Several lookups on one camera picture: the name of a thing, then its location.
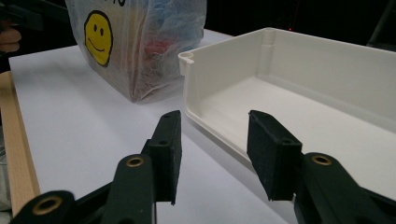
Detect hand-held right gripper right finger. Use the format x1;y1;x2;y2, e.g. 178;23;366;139
247;109;390;224

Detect clear plastic bag yellow smiley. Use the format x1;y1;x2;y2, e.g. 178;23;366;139
64;0;208;104

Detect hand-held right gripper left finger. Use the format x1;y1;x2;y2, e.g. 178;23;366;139
101;110;183;224

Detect white plastic bin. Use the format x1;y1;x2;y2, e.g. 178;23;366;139
177;27;396;203

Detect blue snack pouch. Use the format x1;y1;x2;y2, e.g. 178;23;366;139
152;0;204;41

